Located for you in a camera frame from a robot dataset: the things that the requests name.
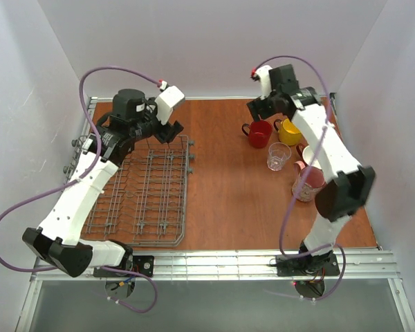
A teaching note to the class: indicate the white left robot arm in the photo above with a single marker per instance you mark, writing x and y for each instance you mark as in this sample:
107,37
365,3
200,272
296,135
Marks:
57,240

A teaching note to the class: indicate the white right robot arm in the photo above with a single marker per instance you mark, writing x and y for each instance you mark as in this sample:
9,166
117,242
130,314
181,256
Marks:
347,182

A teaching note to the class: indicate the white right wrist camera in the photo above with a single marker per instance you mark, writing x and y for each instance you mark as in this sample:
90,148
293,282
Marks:
262,76

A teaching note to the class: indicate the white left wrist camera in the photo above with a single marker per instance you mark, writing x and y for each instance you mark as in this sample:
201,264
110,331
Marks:
170,98

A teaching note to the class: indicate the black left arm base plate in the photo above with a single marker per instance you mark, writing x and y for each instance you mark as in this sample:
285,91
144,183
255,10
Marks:
143,264

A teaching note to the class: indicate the grey wire dish rack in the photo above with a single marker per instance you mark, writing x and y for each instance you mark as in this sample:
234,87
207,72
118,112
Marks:
144,203

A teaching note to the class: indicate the aluminium frame rail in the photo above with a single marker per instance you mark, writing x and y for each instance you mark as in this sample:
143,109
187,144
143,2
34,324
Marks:
233,265

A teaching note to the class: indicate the pink ghost pattern mug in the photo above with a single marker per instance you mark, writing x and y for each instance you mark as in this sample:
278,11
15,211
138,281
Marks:
313,184

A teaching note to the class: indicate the clear glass cup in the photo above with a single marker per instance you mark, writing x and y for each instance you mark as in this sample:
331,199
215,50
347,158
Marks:
278,155

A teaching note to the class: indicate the yellow mug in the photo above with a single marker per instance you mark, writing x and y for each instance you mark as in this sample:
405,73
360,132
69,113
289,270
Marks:
287,132

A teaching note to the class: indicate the dark red mug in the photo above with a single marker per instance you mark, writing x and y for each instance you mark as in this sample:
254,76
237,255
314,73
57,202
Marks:
306,154

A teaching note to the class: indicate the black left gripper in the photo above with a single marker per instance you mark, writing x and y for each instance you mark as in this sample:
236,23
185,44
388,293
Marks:
164,131

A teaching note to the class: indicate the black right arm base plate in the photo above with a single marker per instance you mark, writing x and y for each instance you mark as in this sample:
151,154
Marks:
326,265

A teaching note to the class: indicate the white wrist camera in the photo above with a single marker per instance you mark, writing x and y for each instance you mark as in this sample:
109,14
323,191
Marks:
262,76
170,98

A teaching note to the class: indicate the bright red mug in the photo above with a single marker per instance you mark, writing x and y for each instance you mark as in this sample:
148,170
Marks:
258,133

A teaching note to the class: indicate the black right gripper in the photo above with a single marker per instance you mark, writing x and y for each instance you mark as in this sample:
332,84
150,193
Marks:
259,106

